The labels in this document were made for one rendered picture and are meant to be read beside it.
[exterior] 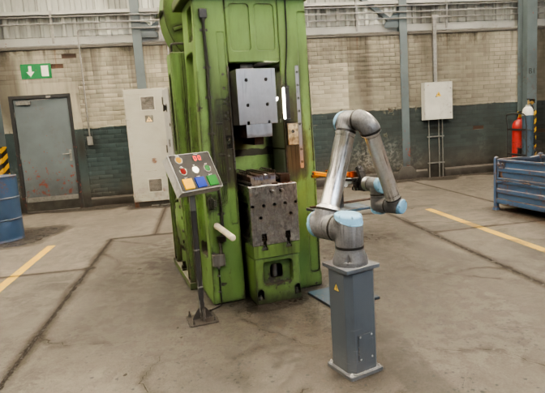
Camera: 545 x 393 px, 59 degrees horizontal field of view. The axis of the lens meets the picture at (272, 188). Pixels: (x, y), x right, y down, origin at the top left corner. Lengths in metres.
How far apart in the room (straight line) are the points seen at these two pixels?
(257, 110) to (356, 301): 1.64
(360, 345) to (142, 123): 6.84
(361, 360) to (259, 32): 2.40
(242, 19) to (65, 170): 6.62
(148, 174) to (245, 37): 5.48
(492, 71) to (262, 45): 8.06
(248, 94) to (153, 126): 5.40
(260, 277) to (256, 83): 1.44
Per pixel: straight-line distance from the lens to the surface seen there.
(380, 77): 10.17
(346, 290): 2.56
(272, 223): 3.59
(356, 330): 2.65
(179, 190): 3.16
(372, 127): 2.67
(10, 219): 7.39
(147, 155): 8.85
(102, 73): 9.63
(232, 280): 3.81
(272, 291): 3.73
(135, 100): 8.87
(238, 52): 3.70
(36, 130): 9.89
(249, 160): 4.04
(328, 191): 2.67
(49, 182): 9.89
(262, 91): 3.57
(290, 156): 3.80
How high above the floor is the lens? 1.37
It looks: 8 degrees down
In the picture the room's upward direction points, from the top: 4 degrees counter-clockwise
